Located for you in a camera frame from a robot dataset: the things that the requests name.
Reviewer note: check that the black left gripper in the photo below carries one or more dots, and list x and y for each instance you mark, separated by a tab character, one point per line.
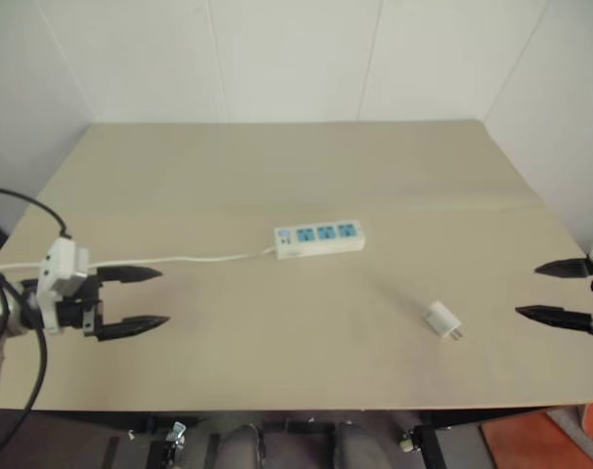
79	309

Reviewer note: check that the white USB charger plug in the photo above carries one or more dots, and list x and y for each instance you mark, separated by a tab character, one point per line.
442	322

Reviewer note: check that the white power strip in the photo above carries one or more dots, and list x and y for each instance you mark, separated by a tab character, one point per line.
319	239

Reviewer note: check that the orange floor mat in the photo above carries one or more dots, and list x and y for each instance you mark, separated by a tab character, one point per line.
569	437

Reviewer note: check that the dark rounded robot leg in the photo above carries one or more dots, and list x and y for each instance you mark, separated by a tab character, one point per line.
241	439
358	439

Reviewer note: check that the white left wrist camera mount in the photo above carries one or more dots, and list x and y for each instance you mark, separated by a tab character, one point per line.
56	273

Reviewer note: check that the black table frame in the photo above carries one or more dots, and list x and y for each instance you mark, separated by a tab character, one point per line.
296	430

